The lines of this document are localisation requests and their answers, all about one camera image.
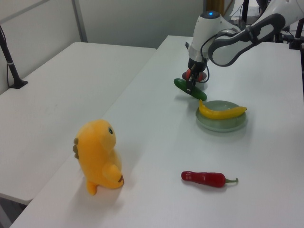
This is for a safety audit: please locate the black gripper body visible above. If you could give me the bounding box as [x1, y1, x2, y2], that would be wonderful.
[188, 57, 208, 73]

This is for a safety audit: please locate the green cucumber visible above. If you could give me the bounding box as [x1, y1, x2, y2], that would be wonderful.
[173, 78, 208, 101]

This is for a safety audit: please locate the red apple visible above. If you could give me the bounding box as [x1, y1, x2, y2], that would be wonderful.
[186, 68, 207, 82]

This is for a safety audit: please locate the red round object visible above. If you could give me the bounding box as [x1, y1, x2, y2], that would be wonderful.
[181, 70, 209, 85]

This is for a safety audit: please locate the yellow banana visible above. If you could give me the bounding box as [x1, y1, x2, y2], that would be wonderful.
[198, 99, 248, 120]

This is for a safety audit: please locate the pale green plate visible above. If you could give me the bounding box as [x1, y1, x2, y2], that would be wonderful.
[195, 100, 247, 132]

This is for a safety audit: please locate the black background pole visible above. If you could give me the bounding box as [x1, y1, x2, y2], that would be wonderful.
[241, 0, 250, 22]

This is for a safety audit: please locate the red chili pepper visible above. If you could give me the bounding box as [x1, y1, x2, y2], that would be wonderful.
[180, 170, 239, 189]

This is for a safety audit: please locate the orange plush toy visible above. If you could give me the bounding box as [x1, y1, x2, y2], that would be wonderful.
[72, 119, 125, 196]

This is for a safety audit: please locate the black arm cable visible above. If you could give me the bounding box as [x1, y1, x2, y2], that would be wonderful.
[200, 33, 236, 83]

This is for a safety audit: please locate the grey partition post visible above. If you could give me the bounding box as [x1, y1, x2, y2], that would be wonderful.
[71, 0, 88, 43]

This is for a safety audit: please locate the black camera pole with base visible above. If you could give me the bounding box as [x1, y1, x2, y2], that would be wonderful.
[0, 24, 29, 89]

